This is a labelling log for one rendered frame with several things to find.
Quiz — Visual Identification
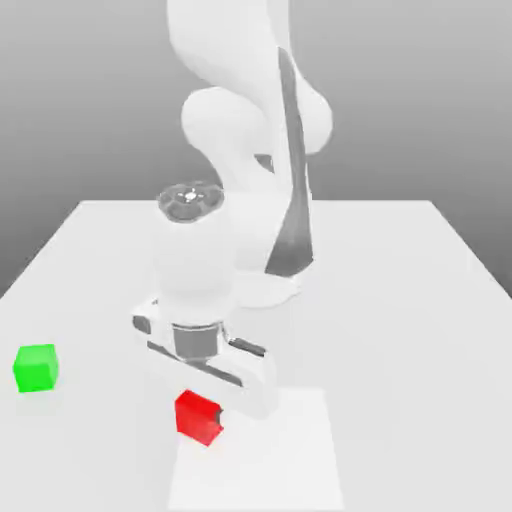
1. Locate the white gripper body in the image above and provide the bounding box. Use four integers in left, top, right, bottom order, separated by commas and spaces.
142, 338, 280, 421

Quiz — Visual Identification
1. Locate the small red cube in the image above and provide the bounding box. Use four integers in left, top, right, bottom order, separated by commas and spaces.
174, 389, 225, 448

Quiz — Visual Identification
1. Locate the small green cube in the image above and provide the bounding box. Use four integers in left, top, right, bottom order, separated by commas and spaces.
12, 343, 60, 394

